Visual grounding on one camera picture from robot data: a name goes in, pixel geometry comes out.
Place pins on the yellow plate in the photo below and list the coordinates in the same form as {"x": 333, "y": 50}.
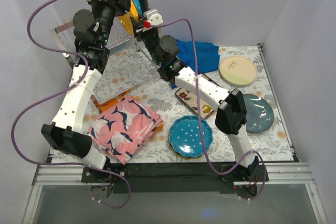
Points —
{"x": 125, "y": 20}

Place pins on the dark teal round plate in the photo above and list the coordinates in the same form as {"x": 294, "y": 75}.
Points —
{"x": 260, "y": 115}

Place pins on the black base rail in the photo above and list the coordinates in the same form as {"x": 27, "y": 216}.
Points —
{"x": 171, "y": 178}

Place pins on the cream round plate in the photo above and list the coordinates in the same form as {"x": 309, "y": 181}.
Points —
{"x": 238, "y": 71}

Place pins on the square floral plate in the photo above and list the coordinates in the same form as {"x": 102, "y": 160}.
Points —
{"x": 189, "y": 99}

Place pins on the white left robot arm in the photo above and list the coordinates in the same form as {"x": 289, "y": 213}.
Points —
{"x": 91, "y": 30}

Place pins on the orange cloth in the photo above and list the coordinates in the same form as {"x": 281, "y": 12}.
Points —
{"x": 110, "y": 104}

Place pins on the steel dish rack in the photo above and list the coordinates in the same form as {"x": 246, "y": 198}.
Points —
{"x": 129, "y": 66}

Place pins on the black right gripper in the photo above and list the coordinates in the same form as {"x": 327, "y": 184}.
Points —
{"x": 140, "y": 30}

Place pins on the floral tablecloth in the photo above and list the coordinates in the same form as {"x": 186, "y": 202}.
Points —
{"x": 272, "y": 144}

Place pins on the pink patterned cloth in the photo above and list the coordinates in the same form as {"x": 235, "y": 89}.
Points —
{"x": 121, "y": 146}

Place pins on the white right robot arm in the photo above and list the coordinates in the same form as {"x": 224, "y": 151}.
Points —
{"x": 229, "y": 105}

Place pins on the blue polka dot plate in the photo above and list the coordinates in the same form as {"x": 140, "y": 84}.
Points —
{"x": 185, "y": 137}

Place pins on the blue cloth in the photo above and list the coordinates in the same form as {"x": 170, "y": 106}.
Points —
{"x": 207, "y": 55}

